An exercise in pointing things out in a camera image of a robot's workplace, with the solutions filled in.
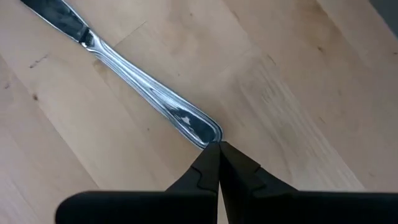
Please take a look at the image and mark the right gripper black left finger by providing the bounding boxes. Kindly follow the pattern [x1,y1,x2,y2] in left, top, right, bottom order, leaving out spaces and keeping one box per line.
[55,141,221,224]

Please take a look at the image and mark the silver table knife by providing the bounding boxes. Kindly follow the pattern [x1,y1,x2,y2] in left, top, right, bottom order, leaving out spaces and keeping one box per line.
[20,0,224,149]

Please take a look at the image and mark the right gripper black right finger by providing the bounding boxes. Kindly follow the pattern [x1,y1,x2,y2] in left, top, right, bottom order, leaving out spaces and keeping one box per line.
[219,141,398,224]

